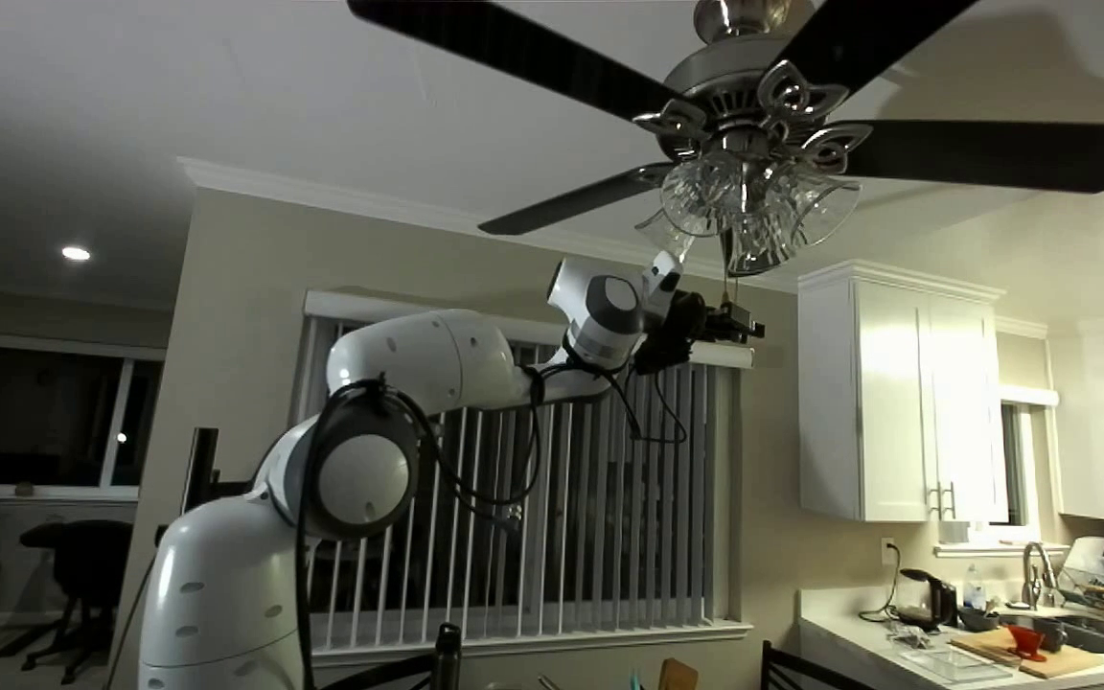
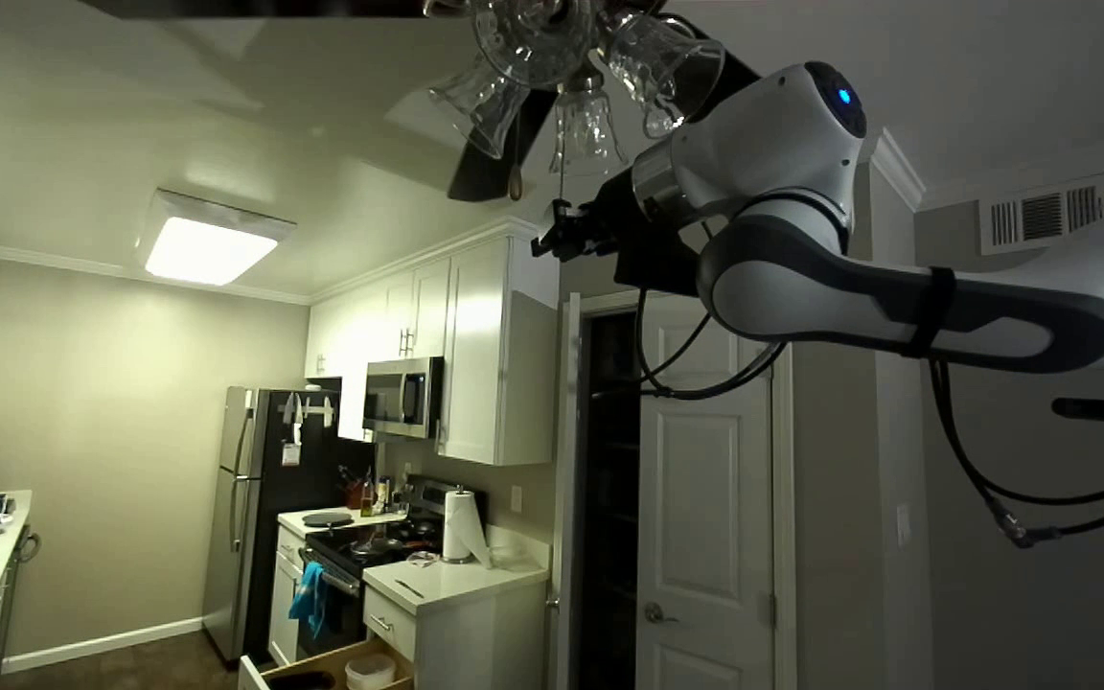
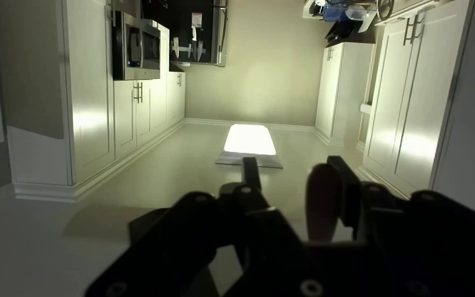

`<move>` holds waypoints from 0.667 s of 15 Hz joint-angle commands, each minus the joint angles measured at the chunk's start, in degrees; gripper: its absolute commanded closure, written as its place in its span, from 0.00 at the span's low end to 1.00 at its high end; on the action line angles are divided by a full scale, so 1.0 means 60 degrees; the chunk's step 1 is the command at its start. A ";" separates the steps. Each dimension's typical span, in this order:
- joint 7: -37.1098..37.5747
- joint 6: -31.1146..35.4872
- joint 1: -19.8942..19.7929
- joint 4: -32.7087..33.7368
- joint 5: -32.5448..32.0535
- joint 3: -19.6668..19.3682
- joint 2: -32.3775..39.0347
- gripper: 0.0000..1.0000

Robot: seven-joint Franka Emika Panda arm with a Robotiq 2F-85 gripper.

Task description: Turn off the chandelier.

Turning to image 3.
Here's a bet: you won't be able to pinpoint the white tall cabinet panel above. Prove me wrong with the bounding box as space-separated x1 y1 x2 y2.
61 0 117 187

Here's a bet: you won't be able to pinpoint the white two-door wall cabinet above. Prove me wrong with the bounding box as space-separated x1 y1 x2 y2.
359 0 475 200

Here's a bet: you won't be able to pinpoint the white narrow wall cabinet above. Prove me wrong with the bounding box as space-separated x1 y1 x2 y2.
313 42 376 146

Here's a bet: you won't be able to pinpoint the stainless steel microwave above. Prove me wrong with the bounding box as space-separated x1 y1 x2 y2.
110 9 163 83

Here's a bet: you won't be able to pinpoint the stainless steel refrigerator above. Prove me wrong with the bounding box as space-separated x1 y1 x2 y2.
209 0 230 70

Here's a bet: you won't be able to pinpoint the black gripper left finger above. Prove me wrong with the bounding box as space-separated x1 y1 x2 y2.
82 156 305 297

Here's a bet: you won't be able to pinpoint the white cabinets beside microwave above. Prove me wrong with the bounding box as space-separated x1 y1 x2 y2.
112 22 188 162

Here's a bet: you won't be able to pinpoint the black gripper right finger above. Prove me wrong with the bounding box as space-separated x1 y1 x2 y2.
301 156 475 297

